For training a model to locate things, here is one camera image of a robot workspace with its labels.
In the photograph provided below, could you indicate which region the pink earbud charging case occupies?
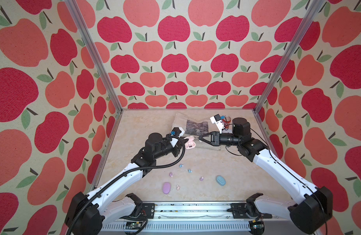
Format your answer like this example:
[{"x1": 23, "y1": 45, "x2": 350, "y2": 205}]
[{"x1": 184, "y1": 136, "x2": 196, "y2": 149}]

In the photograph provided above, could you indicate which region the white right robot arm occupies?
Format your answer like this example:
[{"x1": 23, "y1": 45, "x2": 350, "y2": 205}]
[{"x1": 199, "y1": 115, "x2": 333, "y2": 235}]

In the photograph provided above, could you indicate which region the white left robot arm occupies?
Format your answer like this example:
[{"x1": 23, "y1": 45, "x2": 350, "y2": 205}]
[{"x1": 64, "y1": 127, "x2": 187, "y2": 235}]

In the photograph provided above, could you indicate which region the purple earbud charging case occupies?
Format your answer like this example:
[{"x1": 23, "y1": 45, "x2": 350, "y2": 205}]
[{"x1": 162, "y1": 182, "x2": 171, "y2": 194}]

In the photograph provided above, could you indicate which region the blue earbud charging case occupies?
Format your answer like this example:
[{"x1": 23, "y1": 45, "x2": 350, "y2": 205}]
[{"x1": 216, "y1": 175, "x2": 226, "y2": 186}]

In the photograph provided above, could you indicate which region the red cola can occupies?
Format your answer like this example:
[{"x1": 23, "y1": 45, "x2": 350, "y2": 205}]
[{"x1": 222, "y1": 116, "x2": 231, "y2": 130}]

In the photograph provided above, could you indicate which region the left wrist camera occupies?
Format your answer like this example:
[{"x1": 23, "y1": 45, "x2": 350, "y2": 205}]
[{"x1": 169, "y1": 127, "x2": 185, "y2": 147}]

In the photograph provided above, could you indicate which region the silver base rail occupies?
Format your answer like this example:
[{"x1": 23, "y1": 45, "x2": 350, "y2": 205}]
[{"x1": 98, "y1": 201, "x2": 299, "y2": 235}]

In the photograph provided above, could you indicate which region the black corrugated cable conduit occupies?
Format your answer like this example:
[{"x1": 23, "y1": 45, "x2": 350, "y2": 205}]
[{"x1": 65, "y1": 136, "x2": 186, "y2": 235}]

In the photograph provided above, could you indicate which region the right aluminium frame post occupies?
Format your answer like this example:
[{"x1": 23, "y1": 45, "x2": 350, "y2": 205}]
[{"x1": 253, "y1": 0, "x2": 326, "y2": 115}]

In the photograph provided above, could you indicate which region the aluminium frame post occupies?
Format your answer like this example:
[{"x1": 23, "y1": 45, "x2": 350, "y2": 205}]
[
  {"x1": 253, "y1": 0, "x2": 326, "y2": 115},
  {"x1": 65, "y1": 0, "x2": 123, "y2": 115}
]

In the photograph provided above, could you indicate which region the left aluminium frame post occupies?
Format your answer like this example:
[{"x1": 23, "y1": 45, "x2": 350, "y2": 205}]
[{"x1": 65, "y1": 0, "x2": 123, "y2": 115}]

